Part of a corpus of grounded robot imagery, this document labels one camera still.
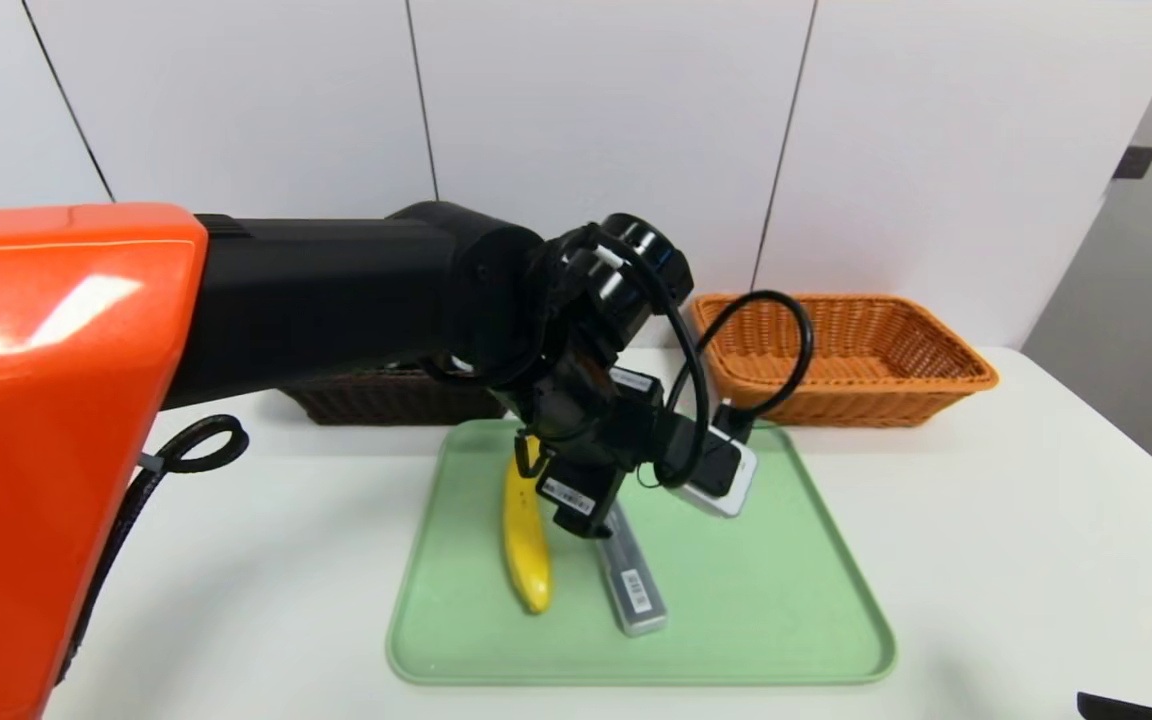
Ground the grey transparent plastic case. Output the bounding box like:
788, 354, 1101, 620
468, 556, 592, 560
596, 505, 668, 638

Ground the dark brown wicker basket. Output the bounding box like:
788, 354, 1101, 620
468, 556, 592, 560
281, 365, 509, 428

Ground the orange wicker basket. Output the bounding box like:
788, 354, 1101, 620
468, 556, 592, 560
690, 293, 1000, 429

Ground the yellow banana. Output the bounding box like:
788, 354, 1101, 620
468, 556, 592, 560
502, 435, 554, 614

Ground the light green plastic tray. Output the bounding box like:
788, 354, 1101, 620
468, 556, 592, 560
387, 418, 899, 688

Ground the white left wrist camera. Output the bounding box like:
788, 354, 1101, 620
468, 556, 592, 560
658, 415, 759, 519

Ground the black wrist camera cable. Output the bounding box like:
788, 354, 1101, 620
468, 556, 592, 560
576, 225, 815, 491

